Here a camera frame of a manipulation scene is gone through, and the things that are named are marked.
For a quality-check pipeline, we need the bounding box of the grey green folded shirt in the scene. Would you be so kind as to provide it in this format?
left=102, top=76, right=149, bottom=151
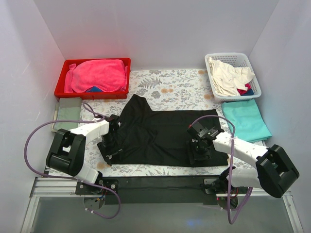
left=51, top=98, right=82, bottom=132

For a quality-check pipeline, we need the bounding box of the aluminium rail frame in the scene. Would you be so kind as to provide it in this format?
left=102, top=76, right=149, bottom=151
left=22, top=178, right=303, bottom=233

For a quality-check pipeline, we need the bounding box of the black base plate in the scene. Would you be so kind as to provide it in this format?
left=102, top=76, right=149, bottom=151
left=75, top=176, right=251, bottom=206

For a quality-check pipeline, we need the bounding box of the pink towel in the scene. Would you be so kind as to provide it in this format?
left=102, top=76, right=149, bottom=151
left=64, top=59, right=128, bottom=93

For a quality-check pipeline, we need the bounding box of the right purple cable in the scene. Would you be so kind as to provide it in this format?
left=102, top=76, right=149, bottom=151
left=189, top=115, right=253, bottom=224

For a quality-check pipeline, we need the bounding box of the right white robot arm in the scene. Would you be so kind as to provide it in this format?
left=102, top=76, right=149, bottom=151
left=187, top=122, right=299, bottom=198

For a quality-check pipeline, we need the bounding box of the black t shirt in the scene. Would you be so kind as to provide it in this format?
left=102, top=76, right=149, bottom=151
left=111, top=95, right=228, bottom=167

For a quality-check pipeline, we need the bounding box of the blue cloth in bin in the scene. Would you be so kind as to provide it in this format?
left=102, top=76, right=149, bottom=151
left=86, top=86, right=102, bottom=93

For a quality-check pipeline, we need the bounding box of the magenta cloth in basket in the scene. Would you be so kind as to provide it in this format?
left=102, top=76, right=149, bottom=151
left=237, top=83, right=252, bottom=96

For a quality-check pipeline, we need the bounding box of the red plastic bin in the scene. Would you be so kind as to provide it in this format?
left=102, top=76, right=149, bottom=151
left=54, top=58, right=131, bottom=100

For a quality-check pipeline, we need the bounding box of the white plastic basket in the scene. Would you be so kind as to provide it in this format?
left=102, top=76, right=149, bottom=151
left=205, top=52, right=261, bottom=103

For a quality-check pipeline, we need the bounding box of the blue cloth in basket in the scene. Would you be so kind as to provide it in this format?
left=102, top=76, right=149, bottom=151
left=247, top=89, right=254, bottom=96

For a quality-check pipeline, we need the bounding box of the cream crumpled shirt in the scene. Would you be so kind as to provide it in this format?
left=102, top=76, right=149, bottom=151
left=207, top=58, right=255, bottom=97

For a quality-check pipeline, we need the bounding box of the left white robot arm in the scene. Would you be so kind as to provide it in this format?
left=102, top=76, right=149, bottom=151
left=46, top=115, right=123, bottom=185

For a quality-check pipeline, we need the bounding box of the teal folded shirt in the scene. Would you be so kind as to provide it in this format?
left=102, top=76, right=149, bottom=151
left=221, top=99, right=272, bottom=142

